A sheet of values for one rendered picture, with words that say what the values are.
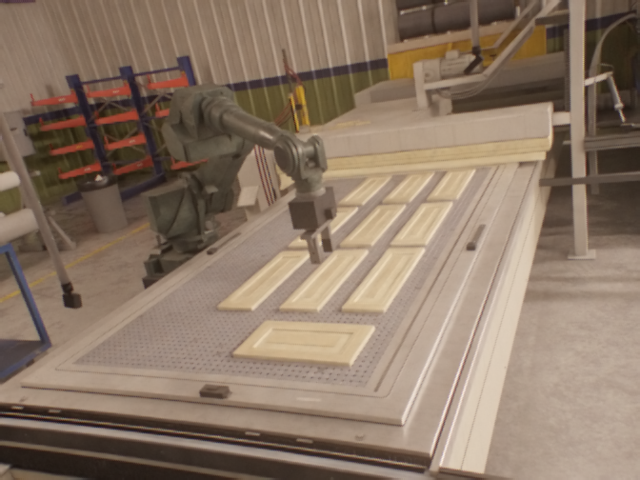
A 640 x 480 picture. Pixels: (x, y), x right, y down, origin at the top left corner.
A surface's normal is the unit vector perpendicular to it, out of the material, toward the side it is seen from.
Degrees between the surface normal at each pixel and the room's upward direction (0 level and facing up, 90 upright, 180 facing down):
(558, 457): 0
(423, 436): 0
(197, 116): 100
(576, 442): 0
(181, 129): 42
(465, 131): 90
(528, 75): 90
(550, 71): 90
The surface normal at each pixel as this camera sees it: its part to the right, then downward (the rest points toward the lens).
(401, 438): -0.18, -0.92
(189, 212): 0.55, 0.19
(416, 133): -0.38, 0.38
